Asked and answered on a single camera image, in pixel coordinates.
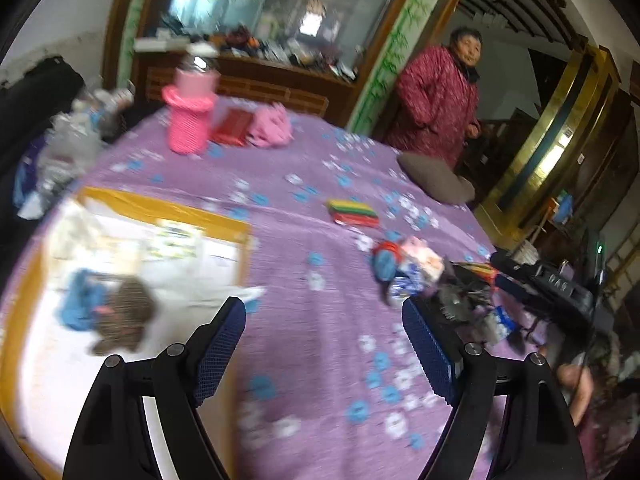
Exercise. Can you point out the white cloth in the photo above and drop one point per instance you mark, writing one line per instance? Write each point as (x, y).
(190, 285)

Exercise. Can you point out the dark brown knitted piece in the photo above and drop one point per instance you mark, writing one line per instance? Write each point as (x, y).
(125, 315)

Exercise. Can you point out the clutter on headboard shelf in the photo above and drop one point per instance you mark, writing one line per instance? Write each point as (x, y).
(280, 52)

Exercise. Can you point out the blue knitted piece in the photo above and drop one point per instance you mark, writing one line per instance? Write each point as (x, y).
(82, 305)

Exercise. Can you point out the red packet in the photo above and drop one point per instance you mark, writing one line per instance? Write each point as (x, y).
(232, 127)

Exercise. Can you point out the round metal motor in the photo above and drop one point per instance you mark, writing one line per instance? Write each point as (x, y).
(460, 300)

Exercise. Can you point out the lemon print tissue pack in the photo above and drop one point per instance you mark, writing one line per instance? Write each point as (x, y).
(175, 240)

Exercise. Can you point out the wooden headboard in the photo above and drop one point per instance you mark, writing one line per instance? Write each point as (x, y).
(280, 95)

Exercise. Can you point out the blue white small packet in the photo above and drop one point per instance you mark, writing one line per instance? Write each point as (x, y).
(405, 287)

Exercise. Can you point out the pink fluffy cloth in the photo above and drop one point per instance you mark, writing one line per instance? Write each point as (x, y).
(270, 125)

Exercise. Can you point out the bottle with pink knitted sleeve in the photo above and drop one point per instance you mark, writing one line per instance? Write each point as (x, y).
(190, 120)

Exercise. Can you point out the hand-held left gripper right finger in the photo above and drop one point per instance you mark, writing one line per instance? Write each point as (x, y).
(430, 355)

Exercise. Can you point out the wood framed mirror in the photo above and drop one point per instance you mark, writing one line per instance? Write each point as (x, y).
(240, 0)

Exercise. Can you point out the purple floral bedsheet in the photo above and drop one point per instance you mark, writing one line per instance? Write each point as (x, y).
(310, 340)

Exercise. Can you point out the pink white small pack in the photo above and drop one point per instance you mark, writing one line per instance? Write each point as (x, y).
(422, 257)

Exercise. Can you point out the yellow cardboard box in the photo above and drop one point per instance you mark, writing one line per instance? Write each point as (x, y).
(150, 205)

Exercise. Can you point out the multicoloured sponge cloth stack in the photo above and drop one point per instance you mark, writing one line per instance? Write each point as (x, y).
(352, 212)

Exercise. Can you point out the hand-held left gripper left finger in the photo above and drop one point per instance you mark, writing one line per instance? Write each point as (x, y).
(220, 350)

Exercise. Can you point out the clear plastic bags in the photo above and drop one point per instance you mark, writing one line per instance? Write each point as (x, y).
(70, 145)

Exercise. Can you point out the black bag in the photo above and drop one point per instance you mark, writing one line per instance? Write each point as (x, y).
(35, 105)

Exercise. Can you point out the golden door frame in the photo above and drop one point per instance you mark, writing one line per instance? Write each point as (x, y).
(540, 160)

